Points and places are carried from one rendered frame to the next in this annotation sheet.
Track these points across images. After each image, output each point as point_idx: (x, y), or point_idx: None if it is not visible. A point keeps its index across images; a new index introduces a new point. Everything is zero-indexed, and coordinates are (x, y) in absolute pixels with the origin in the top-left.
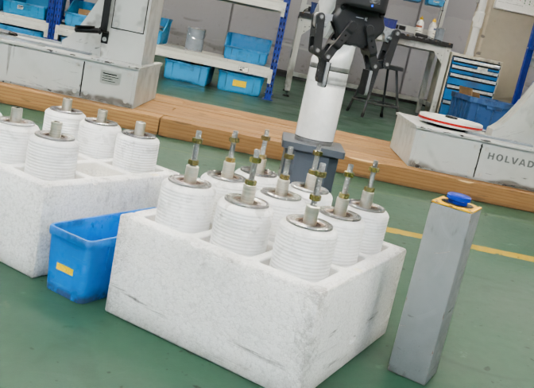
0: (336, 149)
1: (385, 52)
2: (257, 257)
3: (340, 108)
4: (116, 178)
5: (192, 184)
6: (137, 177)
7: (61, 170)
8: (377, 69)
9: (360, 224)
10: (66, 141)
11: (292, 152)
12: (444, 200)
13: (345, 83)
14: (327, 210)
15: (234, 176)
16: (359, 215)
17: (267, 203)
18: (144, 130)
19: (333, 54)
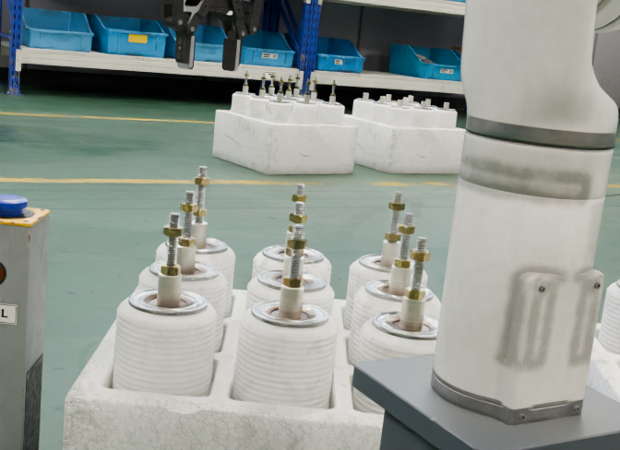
0: (391, 370)
1: (176, 5)
2: (243, 299)
3: (453, 258)
4: (604, 369)
5: (372, 257)
6: (614, 388)
7: (601, 324)
8: (174, 30)
9: (145, 268)
10: (616, 284)
11: (294, 209)
12: (29, 211)
13: (462, 167)
14: (203, 270)
15: (396, 295)
16: (155, 270)
17: (270, 254)
18: None
19: (224, 27)
